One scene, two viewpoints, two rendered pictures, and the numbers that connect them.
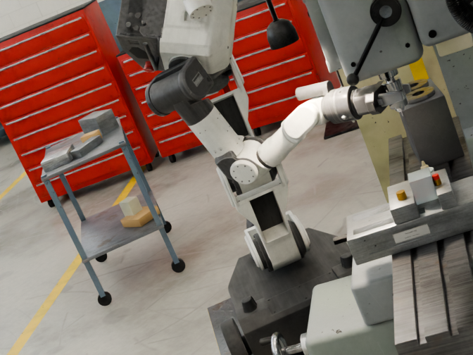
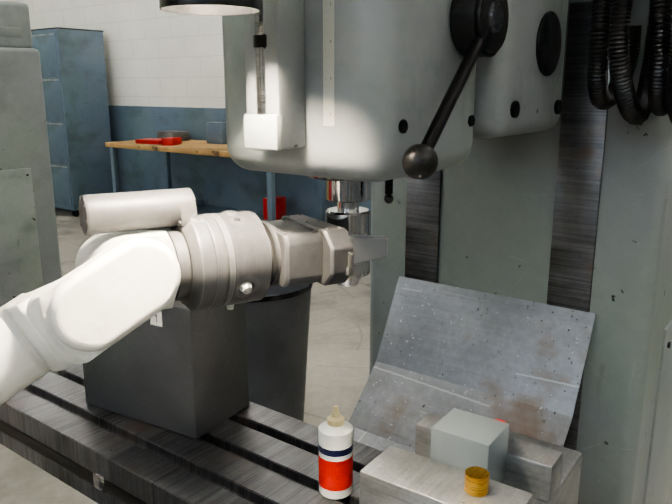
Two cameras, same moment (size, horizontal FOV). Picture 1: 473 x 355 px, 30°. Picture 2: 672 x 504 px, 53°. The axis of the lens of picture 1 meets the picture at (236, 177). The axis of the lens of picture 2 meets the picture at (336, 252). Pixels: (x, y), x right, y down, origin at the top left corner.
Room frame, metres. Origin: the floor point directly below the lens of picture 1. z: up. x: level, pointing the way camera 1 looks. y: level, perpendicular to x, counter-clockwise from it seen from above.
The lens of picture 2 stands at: (1.84, 0.21, 1.39)
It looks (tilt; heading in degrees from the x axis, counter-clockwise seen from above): 14 degrees down; 291
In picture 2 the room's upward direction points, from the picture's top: straight up
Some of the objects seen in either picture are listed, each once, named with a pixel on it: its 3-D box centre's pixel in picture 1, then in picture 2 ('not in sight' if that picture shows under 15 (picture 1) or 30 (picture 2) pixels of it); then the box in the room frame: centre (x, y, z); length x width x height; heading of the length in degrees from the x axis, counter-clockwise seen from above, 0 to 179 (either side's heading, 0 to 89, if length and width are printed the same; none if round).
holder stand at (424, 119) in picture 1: (426, 120); (163, 342); (2.41, -0.57, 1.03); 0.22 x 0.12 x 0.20; 171
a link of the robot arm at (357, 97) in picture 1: (362, 101); (269, 255); (2.13, -0.37, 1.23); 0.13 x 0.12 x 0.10; 142
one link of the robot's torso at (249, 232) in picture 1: (276, 241); not in sight; (2.89, -0.04, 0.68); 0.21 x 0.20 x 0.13; 2
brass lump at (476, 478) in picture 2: (401, 195); (476, 481); (1.92, -0.34, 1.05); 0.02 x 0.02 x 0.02
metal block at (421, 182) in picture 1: (422, 185); (469, 452); (1.93, -0.40, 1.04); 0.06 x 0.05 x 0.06; 166
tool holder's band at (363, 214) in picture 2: (390, 82); (348, 214); (2.08, -0.44, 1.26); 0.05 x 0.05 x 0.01
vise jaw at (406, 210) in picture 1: (402, 201); (443, 500); (1.95, -0.34, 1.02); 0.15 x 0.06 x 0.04; 166
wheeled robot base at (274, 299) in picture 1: (287, 265); not in sight; (2.86, -0.04, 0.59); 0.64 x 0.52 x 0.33; 2
